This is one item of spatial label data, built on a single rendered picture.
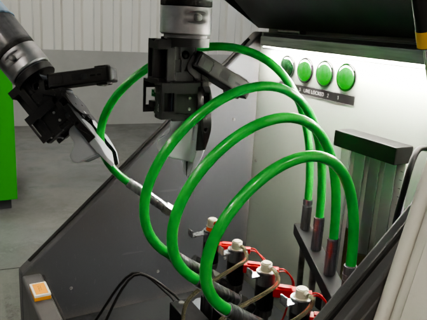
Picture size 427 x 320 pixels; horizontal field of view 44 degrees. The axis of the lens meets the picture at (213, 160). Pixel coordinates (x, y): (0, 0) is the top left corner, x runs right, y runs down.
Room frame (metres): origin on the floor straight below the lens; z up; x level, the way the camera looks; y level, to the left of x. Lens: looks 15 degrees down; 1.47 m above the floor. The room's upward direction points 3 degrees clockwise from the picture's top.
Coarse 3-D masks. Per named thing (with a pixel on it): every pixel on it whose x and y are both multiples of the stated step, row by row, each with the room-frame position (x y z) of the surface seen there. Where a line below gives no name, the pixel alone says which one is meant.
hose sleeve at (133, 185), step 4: (132, 180) 0.87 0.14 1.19; (128, 184) 0.87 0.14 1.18; (132, 184) 0.87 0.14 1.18; (136, 184) 0.87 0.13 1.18; (140, 184) 0.88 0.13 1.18; (128, 188) 0.87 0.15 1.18; (132, 188) 0.87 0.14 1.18; (136, 188) 0.87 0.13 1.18; (140, 188) 0.87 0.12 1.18; (136, 192) 0.87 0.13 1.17; (140, 192) 0.87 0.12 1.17; (152, 196) 0.87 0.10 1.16; (156, 196) 0.88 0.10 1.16; (152, 200) 0.87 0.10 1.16; (156, 200) 0.87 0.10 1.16; (160, 200) 0.88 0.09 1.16; (152, 204) 0.87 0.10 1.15; (156, 204) 0.87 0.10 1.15; (160, 204) 0.87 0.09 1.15; (164, 204) 0.88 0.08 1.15; (160, 208) 0.88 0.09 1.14; (164, 208) 0.88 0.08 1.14
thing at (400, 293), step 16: (416, 192) 0.53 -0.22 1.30; (416, 208) 0.52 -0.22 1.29; (416, 224) 0.52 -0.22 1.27; (400, 240) 0.52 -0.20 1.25; (416, 240) 0.51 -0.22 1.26; (400, 256) 0.52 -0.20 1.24; (416, 256) 0.51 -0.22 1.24; (400, 272) 0.51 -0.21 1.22; (416, 272) 0.49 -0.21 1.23; (384, 288) 0.52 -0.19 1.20; (400, 288) 0.51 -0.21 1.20; (416, 288) 0.49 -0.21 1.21; (384, 304) 0.51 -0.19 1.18; (400, 304) 0.50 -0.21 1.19; (416, 304) 0.48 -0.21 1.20
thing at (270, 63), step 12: (204, 48) 0.88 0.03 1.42; (216, 48) 0.89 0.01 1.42; (228, 48) 0.89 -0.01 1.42; (240, 48) 0.89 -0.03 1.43; (252, 48) 0.90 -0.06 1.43; (264, 60) 0.90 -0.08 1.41; (144, 72) 0.87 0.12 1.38; (276, 72) 0.90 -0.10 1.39; (120, 84) 0.87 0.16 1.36; (132, 84) 0.88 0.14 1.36; (288, 84) 0.90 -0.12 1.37; (120, 96) 0.87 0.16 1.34; (108, 108) 0.86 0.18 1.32; (300, 108) 0.91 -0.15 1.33; (312, 144) 0.91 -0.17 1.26; (108, 168) 0.87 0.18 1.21; (312, 168) 0.91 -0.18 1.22; (120, 180) 0.87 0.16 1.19; (312, 180) 0.91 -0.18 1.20; (312, 192) 0.91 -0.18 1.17; (312, 204) 0.91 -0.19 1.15
